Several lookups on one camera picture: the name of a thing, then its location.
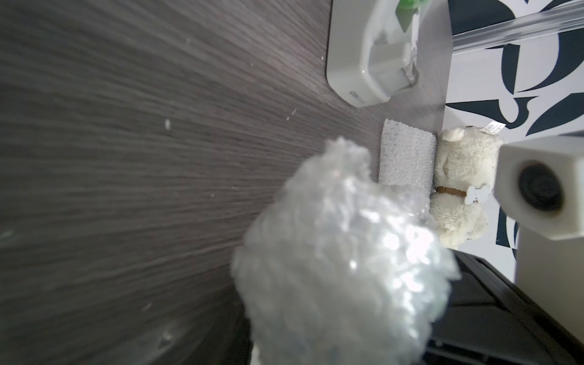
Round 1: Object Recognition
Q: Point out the white teddy bear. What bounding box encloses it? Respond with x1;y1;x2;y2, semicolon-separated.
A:
430;126;504;249

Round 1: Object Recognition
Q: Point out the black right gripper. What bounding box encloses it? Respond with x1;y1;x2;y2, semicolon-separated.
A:
421;251;583;364

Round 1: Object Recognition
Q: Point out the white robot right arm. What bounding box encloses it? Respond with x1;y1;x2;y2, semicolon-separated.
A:
421;229;583;364

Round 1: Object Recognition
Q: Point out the bubble wrap sheet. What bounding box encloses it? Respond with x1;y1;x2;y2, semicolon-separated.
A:
231;138;461;364
379;120;436;196

